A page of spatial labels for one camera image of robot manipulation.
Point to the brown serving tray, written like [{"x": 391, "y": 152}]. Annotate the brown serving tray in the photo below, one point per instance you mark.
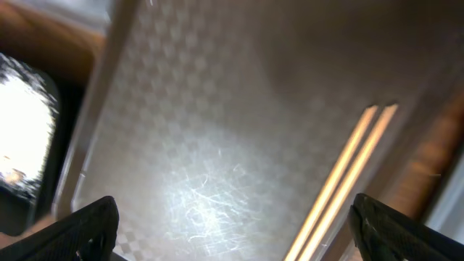
[{"x": 215, "y": 125}]

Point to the grey dishwasher rack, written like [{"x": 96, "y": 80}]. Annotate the grey dishwasher rack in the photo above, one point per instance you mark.
[{"x": 445, "y": 215}]

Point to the wooden chopstick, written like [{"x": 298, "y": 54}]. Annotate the wooden chopstick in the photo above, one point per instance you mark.
[
  {"x": 351, "y": 181},
  {"x": 331, "y": 182}
]

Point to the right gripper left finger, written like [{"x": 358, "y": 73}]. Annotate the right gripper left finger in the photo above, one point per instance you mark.
[{"x": 87, "y": 234}]

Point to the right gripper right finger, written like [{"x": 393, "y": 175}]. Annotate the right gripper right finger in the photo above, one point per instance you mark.
[{"x": 382, "y": 233}]

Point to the rice food scraps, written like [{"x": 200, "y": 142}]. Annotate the rice food scraps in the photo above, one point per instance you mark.
[{"x": 29, "y": 113}]

